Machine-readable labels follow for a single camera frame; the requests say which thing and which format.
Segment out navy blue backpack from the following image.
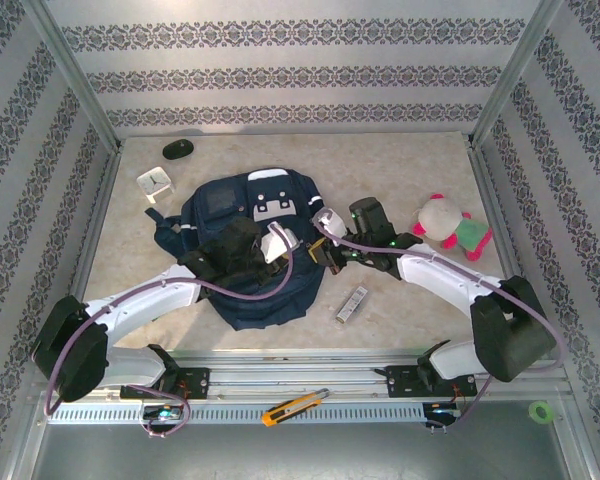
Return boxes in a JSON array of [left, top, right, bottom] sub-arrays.
[[144, 167, 329, 331]]

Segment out white pink green plush toy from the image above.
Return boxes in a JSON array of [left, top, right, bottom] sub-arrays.
[[411, 193, 494, 264]]

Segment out small white desk clock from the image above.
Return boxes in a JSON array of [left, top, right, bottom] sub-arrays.
[[136, 167, 176, 205]]

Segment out black computer mouse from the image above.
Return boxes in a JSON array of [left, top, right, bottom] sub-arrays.
[[161, 139, 195, 161]]

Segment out orange utility knife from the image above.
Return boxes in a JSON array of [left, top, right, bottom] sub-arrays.
[[261, 388, 330, 427]]

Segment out green tape roll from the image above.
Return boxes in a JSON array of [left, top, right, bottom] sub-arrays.
[[528, 401, 555, 425]]

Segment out aluminium mounting rail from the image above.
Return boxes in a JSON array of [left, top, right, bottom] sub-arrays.
[[27, 349, 574, 404]]

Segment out aluminium side rail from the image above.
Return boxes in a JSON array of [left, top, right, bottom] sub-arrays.
[[47, 149, 124, 364], [467, 144, 549, 361]]

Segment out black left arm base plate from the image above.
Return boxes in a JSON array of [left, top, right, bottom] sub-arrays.
[[119, 367, 211, 400]]

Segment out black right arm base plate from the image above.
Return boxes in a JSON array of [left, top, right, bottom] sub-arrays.
[[385, 364, 478, 399]]

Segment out grey slotted cable duct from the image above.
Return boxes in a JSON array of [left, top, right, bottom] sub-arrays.
[[46, 402, 426, 426]]

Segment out aluminium frame post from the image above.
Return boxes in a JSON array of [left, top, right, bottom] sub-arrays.
[[469, 0, 566, 149], [19, 0, 124, 151]]

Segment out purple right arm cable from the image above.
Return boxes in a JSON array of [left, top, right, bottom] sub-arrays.
[[312, 209, 566, 434]]

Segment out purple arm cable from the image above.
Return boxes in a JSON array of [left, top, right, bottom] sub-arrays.
[[312, 209, 566, 434], [44, 222, 295, 440]]

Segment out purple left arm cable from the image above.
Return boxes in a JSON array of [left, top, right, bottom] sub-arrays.
[[44, 222, 295, 440]]

